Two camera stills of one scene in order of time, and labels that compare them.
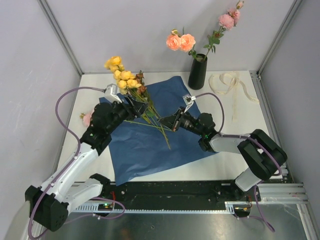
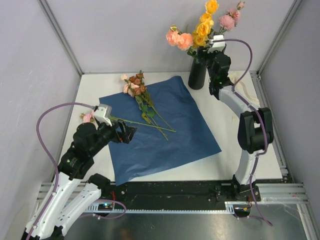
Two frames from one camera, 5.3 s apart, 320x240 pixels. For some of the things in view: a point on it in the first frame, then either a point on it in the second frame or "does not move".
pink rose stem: (226, 22) does not move
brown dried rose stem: (139, 79) does not move
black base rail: (179, 192) does not move
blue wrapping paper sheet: (145, 146) does not move
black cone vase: (197, 72) does not move
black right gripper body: (186, 122) → (210, 58)
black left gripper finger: (139, 106) → (122, 125)
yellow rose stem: (127, 82) → (200, 35)
